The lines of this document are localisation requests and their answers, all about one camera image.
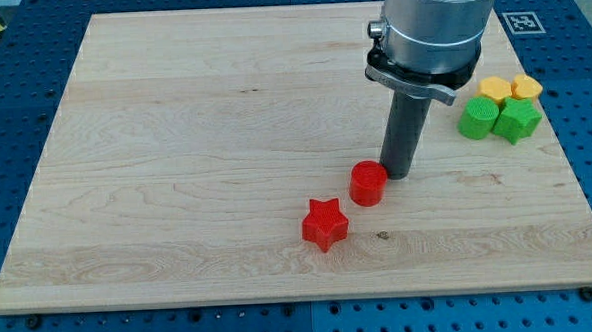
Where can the white fiducial marker tag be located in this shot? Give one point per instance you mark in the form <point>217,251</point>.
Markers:
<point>523,23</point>

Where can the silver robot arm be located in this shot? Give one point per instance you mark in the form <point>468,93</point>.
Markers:
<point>427,48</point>

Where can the green star block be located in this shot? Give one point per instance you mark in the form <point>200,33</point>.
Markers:
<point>518,119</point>

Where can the light wooden board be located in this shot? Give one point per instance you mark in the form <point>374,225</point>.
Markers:
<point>181,160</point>

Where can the yellow heart block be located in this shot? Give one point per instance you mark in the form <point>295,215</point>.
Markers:
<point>525,87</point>

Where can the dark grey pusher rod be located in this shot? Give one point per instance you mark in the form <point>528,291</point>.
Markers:
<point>403,130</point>

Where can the red star block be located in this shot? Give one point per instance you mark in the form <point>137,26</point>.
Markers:
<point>325,224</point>

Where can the green cylinder block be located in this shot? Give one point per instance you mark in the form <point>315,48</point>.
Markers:
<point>478,118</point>

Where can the red cylinder block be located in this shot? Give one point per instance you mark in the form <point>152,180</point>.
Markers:
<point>368,181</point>

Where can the yellow hexagon block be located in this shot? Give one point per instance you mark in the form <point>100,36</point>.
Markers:
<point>494,88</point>

